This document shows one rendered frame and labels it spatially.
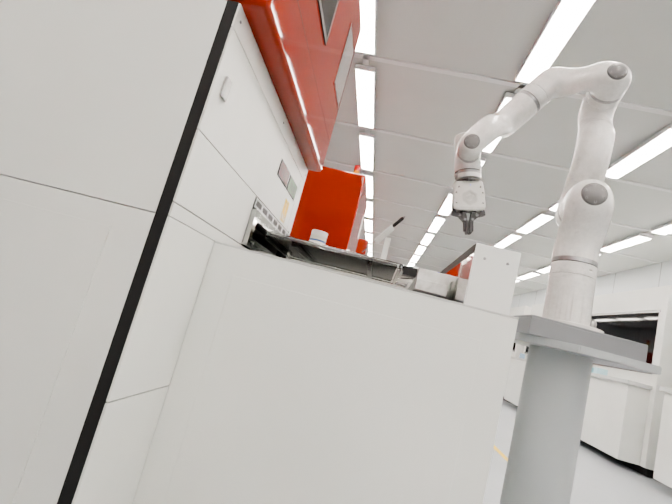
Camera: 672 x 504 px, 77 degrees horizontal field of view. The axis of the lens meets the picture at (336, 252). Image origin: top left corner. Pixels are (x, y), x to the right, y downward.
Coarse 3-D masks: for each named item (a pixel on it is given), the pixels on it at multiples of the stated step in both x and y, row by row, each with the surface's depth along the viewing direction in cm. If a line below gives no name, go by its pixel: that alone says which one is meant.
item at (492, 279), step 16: (480, 256) 89; (496, 256) 89; (512, 256) 89; (480, 272) 88; (496, 272) 88; (512, 272) 88; (480, 288) 88; (496, 288) 88; (512, 288) 87; (480, 304) 87; (496, 304) 87
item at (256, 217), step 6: (252, 210) 106; (258, 210) 107; (252, 216) 106; (258, 216) 108; (252, 222) 106; (258, 222) 110; (264, 222) 114; (246, 228) 105; (252, 228) 106; (264, 228) 117; (270, 228) 121; (246, 234) 105; (252, 234) 107; (246, 240) 105; (252, 240) 108; (246, 246) 108; (252, 246) 109; (258, 246) 114; (264, 252) 121; (270, 252) 127
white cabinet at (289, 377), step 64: (256, 256) 87; (192, 320) 86; (256, 320) 84; (320, 320) 83; (384, 320) 82; (448, 320) 81; (512, 320) 81; (192, 384) 83; (256, 384) 82; (320, 384) 81; (384, 384) 80; (448, 384) 79; (192, 448) 81; (256, 448) 80; (320, 448) 79; (384, 448) 78; (448, 448) 77
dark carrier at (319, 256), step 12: (276, 240) 117; (288, 252) 136; (312, 252) 121; (324, 252) 115; (324, 264) 142; (336, 264) 134; (348, 264) 127; (360, 264) 120; (372, 264) 114; (372, 276) 140; (384, 276) 132
